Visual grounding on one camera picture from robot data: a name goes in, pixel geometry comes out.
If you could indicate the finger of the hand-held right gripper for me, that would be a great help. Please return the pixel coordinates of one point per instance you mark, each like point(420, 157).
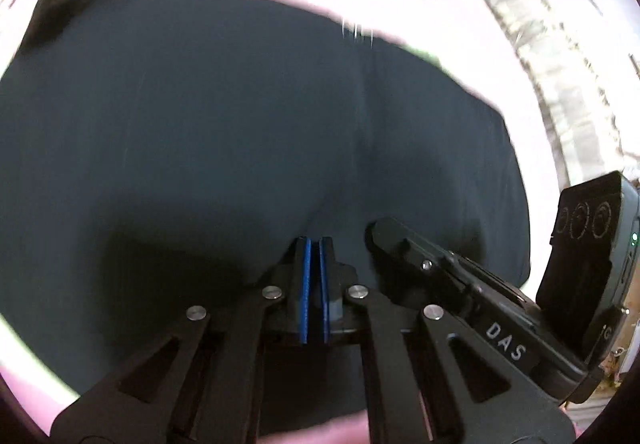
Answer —
point(400, 249)

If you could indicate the white curtain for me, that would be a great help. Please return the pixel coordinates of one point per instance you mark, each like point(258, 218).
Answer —
point(565, 49)

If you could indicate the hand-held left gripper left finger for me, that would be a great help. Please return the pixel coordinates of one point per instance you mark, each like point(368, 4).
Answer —
point(305, 294)

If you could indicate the green and black jacket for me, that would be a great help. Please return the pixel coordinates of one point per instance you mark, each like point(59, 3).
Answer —
point(200, 124)

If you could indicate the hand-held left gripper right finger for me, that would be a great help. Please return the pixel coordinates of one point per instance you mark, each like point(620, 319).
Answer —
point(324, 294)

